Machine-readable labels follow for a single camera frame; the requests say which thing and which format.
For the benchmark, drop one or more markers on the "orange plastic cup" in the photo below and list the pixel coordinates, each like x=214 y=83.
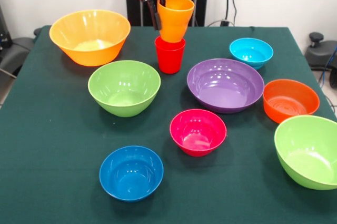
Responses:
x=175 y=23

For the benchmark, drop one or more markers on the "red plastic cup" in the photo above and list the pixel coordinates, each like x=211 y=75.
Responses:
x=169 y=58

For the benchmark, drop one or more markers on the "large orange plastic bowl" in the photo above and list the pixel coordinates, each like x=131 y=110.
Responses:
x=89 y=29

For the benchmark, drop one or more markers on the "green plastic bowl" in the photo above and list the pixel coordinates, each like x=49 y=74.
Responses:
x=308 y=153
x=123 y=89

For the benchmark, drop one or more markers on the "cyan plastic bowl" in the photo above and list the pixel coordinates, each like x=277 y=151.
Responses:
x=250 y=50

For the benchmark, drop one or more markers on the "purple plastic bowl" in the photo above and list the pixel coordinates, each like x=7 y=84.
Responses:
x=225 y=87

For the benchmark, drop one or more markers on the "pink plastic bowl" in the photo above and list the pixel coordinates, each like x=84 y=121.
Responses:
x=197 y=131

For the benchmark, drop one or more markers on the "red-orange plastic bowl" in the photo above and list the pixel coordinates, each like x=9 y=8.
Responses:
x=291 y=100

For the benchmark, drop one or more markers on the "blue plastic bowl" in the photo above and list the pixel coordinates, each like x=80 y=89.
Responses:
x=131 y=174

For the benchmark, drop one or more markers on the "dark green tablecloth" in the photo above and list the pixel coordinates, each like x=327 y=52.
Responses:
x=223 y=195

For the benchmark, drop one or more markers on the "black pedestal foot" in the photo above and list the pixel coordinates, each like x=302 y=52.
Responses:
x=15 y=50
x=319 y=52

